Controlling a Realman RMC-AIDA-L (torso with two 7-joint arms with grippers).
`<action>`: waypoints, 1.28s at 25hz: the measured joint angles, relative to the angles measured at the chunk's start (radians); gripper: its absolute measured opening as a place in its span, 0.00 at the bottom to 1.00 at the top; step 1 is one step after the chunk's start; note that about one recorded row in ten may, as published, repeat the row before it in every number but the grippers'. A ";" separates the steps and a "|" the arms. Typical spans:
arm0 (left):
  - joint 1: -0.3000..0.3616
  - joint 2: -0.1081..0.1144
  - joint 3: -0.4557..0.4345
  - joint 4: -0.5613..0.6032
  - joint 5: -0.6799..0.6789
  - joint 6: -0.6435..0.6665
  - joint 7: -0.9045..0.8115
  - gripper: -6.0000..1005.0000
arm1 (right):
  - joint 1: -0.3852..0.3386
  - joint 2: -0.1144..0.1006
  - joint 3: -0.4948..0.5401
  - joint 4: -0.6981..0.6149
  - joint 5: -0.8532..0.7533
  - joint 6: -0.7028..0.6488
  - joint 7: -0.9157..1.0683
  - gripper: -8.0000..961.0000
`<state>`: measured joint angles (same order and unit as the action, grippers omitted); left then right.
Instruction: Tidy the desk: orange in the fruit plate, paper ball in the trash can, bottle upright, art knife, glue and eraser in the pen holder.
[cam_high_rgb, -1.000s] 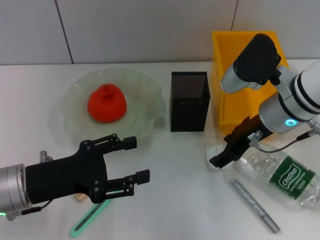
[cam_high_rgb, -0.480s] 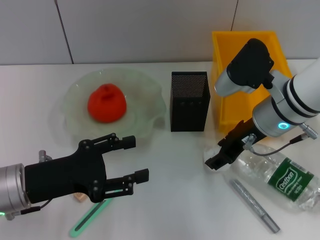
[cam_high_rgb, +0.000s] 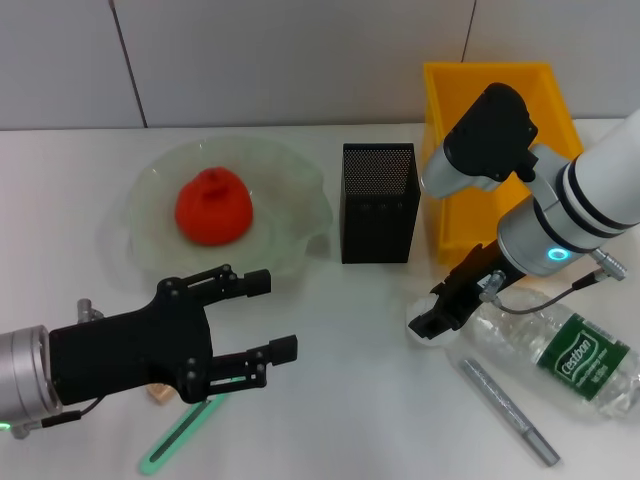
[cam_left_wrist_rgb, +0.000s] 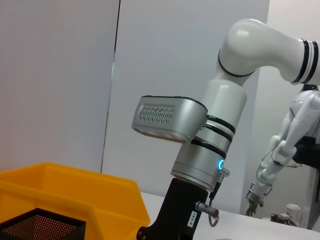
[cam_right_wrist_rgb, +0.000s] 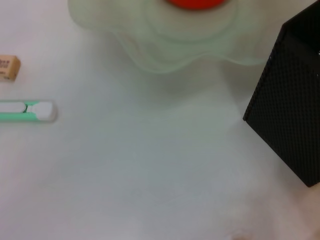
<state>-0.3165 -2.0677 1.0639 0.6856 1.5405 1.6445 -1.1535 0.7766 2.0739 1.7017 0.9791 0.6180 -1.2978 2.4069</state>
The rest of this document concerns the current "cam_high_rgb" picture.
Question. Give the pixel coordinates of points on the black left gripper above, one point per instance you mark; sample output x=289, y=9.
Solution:
x=130, y=355

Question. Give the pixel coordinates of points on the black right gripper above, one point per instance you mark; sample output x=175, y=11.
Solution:
x=465, y=280

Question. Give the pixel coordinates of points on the clear green-label water bottle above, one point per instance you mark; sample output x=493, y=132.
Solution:
x=525, y=340

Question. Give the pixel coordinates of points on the red tomato-shaped object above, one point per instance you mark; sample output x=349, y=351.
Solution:
x=215, y=210

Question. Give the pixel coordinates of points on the silver grey pen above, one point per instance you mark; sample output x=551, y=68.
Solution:
x=505, y=407

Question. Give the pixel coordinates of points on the tan eraser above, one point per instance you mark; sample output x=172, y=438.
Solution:
x=160, y=395

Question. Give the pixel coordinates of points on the translucent wavy fruit plate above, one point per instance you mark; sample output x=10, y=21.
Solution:
x=290, y=200

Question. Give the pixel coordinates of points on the green utility knife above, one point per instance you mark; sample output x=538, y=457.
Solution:
x=165, y=445

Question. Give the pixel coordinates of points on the black mesh pen holder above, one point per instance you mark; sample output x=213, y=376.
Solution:
x=380, y=170

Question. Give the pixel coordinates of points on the yellow plastic bin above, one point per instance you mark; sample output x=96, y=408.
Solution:
x=450, y=235

